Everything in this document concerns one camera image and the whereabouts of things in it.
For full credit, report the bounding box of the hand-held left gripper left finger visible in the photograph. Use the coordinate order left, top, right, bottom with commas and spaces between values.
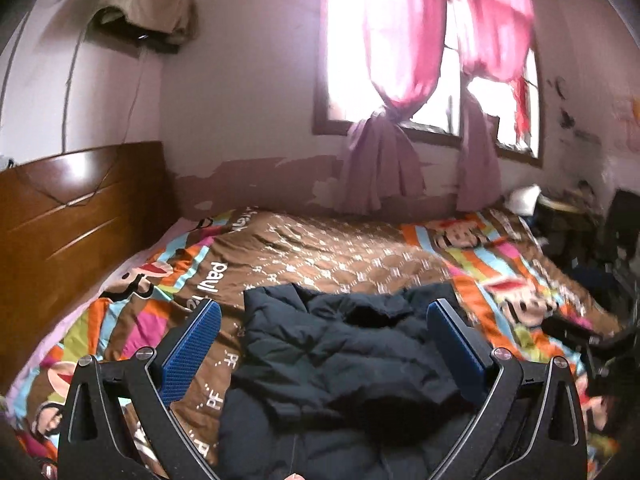
57, 300, 223, 480

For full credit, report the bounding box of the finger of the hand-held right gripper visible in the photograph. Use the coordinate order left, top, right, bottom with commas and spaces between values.
584, 331, 637, 362
541, 314, 603, 347

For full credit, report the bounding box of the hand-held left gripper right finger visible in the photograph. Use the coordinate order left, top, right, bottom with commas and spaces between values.
426, 298, 588, 480

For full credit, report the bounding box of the dark navy padded jacket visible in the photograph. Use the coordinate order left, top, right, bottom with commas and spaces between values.
217, 282, 506, 480

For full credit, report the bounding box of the black office chair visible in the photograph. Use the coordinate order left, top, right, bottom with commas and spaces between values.
597, 188, 640, 313

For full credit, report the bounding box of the cluttered desk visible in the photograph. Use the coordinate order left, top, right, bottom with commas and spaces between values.
536, 187, 607, 243

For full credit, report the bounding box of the white pillow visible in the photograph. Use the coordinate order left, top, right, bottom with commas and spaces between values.
506, 184, 544, 209

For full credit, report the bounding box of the colourful printed blanket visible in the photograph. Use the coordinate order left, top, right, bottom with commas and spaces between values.
0, 207, 626, 480

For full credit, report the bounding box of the wooden headboard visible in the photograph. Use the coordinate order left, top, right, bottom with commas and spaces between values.
0, 141, 170, 397

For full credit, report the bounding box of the brown framed window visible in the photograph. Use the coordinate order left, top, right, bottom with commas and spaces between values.
313, 0, 544, 169

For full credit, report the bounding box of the pink curtain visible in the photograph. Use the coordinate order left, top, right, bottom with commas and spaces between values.
340, 0, 449, 214
454, 0, 537, 212

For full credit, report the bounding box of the black cable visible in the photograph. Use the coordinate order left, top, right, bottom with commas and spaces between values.
10, 44, 147, 209

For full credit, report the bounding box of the dark wall shelf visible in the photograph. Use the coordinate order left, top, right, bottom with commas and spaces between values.
89, 7, 182, 56

